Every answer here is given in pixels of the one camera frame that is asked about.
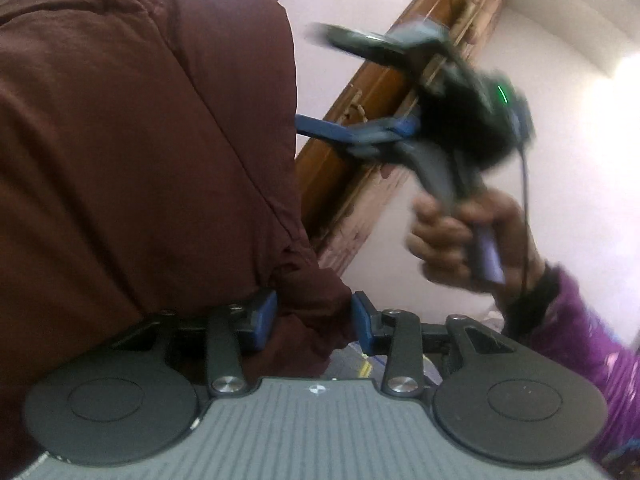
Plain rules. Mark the maroon garment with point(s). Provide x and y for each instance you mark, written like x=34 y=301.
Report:
x=140 y=150

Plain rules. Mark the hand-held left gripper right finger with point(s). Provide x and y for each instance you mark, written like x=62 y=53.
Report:
x=361 y=322

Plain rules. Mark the grey plaid bed sheet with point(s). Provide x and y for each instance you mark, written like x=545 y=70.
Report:
x=352 y=362

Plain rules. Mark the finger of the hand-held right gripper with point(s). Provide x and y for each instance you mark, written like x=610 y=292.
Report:
x=385 y=42
x=360 y=135

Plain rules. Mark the wooden window frame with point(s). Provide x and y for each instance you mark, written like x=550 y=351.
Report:
x=370 y=85

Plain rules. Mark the person's right hand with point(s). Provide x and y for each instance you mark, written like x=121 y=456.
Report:
x=450 y=245

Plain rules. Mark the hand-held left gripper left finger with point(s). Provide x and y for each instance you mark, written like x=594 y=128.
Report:
x=260 y=321

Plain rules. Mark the brown patterned curtain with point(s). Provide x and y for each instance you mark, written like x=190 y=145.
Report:
x=450 y=25

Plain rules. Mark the person's right forearm purple sleeve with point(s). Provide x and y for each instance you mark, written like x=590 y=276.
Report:
x=600 y=360

